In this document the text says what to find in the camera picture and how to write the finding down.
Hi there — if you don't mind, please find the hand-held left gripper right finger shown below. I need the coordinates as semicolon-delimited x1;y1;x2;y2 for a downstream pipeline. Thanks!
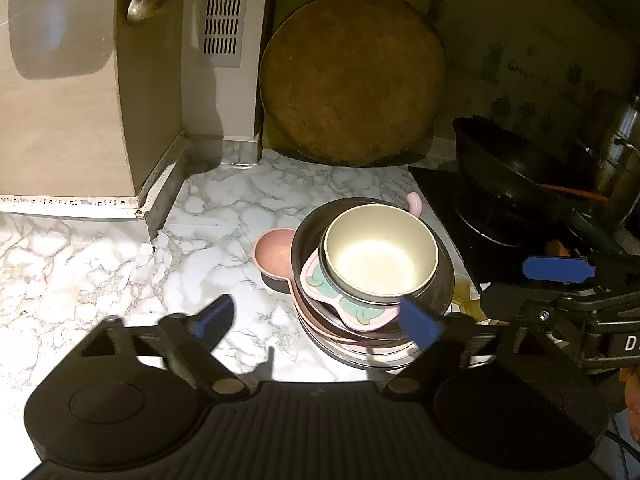
382;294;523;401

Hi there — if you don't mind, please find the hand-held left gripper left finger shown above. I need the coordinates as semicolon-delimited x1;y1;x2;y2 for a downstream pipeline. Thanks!
82;294;253;401

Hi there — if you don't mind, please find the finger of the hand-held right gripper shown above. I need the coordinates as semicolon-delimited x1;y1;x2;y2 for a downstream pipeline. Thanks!
521;255;597;284
479;282;561;325

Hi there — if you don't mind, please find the large stainless steel bowl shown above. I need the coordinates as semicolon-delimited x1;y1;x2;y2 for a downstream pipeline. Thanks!
291;197;457;348

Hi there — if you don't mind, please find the pink bowl with steel liner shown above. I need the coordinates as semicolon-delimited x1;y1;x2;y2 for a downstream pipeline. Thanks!
298;192;426;333

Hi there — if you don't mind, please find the white plate with dark rim line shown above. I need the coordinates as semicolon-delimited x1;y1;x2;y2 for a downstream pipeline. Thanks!
307;332;423;361

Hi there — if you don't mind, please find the cream bowl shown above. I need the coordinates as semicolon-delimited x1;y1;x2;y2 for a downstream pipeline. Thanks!
320;204;440;306

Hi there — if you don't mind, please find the pink bear-shaped plate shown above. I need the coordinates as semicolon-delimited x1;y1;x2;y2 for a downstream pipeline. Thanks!
252;227;416;356

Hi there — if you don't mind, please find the person's right hand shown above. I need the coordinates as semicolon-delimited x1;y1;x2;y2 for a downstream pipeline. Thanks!
619;366;640;443

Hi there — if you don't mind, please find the steel pot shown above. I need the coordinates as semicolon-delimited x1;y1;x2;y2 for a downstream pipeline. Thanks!
585;92;640;231

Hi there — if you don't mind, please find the music note border strip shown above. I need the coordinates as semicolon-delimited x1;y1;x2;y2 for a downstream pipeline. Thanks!
0;130;186;221

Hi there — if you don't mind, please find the round wooden cutting board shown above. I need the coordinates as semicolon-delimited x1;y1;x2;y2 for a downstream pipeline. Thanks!
258;0;448;167

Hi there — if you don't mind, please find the white vent grille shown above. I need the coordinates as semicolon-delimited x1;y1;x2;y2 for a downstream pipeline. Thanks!
200;0;249;68

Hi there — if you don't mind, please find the green printed wall sticker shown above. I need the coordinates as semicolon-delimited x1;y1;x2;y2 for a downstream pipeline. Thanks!
480;40;640;121

